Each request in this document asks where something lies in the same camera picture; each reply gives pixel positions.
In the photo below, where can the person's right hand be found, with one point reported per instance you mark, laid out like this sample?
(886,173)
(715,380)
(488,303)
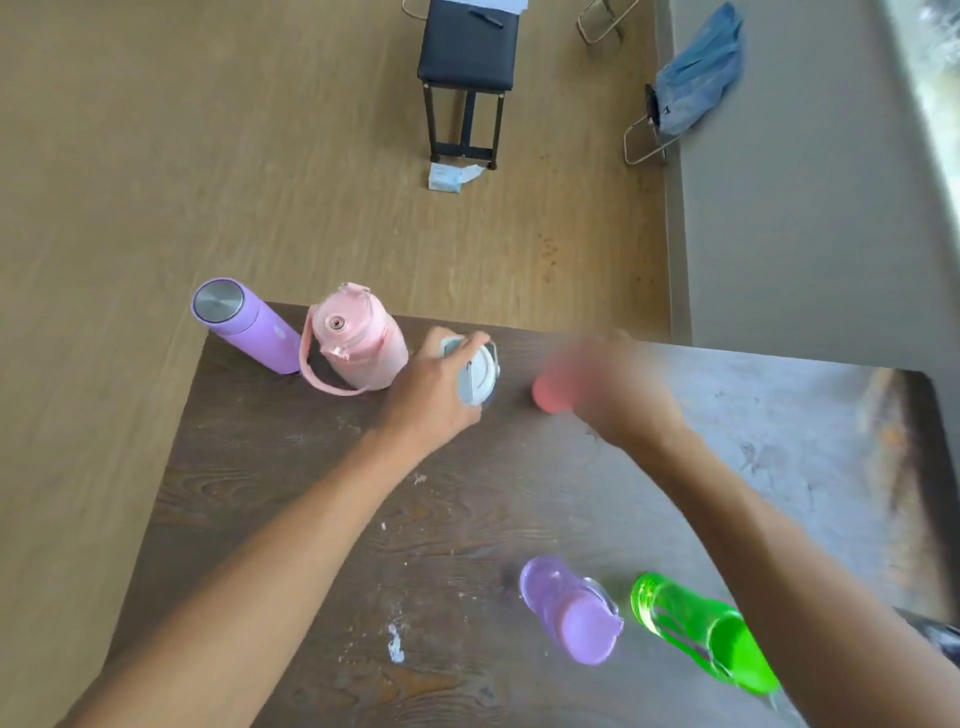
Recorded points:
(626,401)

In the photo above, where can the person's left hand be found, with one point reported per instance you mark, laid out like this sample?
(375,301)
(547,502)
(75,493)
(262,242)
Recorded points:
(420,397)

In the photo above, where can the person's right fingers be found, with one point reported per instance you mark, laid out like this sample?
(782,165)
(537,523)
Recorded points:
(596,356)

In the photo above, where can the person's left thumb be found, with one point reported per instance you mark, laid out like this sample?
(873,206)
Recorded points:
(469,417)

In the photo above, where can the white lidded bottle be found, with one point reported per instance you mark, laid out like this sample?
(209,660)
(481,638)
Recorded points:
(480,375)

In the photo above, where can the pink plastic cup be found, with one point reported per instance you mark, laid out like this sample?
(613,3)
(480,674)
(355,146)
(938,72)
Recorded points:
(547,394)

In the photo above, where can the person's left forearm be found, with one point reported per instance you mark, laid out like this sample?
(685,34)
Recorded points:
(262,577)

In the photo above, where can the person's right forearm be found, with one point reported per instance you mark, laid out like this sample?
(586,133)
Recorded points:
(787,585)

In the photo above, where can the metal folding chair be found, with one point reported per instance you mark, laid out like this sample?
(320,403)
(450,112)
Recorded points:
(604,19)
(645,139)

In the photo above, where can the purple plastic bottle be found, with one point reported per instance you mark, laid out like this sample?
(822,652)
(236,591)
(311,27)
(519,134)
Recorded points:
(574,615)

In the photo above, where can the white tissue packet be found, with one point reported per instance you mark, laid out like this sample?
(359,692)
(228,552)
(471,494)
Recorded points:
(450,178)

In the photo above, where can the purple steel flask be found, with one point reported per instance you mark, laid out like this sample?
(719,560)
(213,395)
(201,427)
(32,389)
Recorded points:
(251,330)

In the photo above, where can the green plastic bottle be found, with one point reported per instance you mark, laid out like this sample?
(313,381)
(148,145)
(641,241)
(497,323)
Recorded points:
(705,634)

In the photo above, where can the blue denim garment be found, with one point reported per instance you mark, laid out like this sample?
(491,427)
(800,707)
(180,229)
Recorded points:
(701,71)

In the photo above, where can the black padded stool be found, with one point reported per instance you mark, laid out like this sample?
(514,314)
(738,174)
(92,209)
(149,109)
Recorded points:
(465,49)

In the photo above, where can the black pen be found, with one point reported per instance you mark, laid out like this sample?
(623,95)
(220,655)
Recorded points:
(486,18)

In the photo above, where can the white paper sheet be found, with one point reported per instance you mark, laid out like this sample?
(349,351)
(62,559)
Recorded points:
(502,4)

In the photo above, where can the window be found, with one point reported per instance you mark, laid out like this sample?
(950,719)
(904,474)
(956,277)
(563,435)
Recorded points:
(934,90)

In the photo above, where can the dark grey object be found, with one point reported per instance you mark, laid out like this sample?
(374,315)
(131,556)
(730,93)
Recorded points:
(934,634)

